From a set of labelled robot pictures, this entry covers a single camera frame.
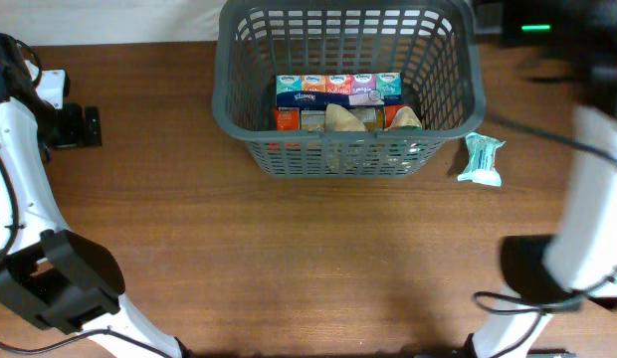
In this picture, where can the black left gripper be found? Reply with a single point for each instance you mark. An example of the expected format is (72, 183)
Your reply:
(76, 132)

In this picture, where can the light green packet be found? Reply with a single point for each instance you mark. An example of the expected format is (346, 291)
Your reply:
(481, 167)

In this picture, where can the green lidded glass jar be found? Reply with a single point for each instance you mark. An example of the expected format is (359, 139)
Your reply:
(405, 153)

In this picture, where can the orange pasta package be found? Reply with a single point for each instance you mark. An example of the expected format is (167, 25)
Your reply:
(338, 118)

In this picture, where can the tissue multipack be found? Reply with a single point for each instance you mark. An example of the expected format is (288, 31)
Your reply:
(348, 91)

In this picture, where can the beige paper bag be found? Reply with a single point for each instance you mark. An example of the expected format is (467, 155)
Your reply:
(375, 155)

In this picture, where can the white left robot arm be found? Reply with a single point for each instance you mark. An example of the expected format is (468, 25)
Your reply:
(50, 276)

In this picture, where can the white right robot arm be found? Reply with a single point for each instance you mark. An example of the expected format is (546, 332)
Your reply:
(549, 274)

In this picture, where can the grey plastic laundry basket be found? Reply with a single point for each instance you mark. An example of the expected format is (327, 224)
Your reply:
(429, 44)

